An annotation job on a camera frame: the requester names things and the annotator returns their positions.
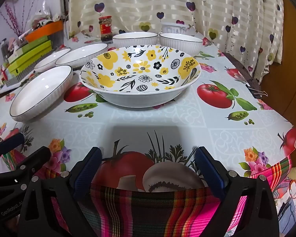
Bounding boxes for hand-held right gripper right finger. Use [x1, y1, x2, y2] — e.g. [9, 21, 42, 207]
[194, 147, 280, 237]

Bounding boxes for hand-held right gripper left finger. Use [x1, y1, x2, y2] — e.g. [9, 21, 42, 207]
[17, 147, 103, 237]

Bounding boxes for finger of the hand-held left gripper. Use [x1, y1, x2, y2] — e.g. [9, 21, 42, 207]
[0, 146, 51, 178]
[0, 133, 25, 158]

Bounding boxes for white ribbed plate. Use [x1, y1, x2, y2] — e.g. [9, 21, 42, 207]
[10, 65, 73, 122]
[34, 48, 72, 72]
[55, 43, 109, 70]

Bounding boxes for yellow floral bowl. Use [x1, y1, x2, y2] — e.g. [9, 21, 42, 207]
[79, 45, 202, 108]

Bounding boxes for white ribbed bowl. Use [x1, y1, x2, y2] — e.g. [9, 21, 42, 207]
[159, 33, 204, 56]
[112, 32, 158, 50]

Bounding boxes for vegetable print tablecloth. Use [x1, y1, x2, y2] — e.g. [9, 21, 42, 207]
[0, 30, 296, 185]

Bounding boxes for printed white cloth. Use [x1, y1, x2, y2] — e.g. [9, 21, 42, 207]
[274, 168, 296, 228]

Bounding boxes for black binder clip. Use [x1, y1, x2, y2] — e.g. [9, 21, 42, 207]
[248, 85, 268, 98]

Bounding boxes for brown checked cloth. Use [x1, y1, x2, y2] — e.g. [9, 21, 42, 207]
[222, 52, 262, 87]

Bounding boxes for orange box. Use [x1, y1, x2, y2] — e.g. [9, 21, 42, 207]
[25, 21, 65, 42]

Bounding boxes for wooden cabinet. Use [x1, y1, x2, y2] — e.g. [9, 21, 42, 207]
[259, 0, 296, 134]

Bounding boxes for pink flower branches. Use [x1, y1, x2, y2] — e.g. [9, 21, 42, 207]
[4, 0, 32, 35]

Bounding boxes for crumpled plastic bags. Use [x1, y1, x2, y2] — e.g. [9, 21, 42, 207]
[30, 0, 65, 27]

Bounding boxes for red label sauce jar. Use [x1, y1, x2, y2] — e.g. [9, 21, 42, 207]
[99, 16, 113, 42]

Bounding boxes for white plastic tub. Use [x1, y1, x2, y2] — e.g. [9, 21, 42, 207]
[161, 22, 190, 35]

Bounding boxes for heart print curtain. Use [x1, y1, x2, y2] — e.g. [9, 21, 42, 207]
[64, 0, 285, 84]

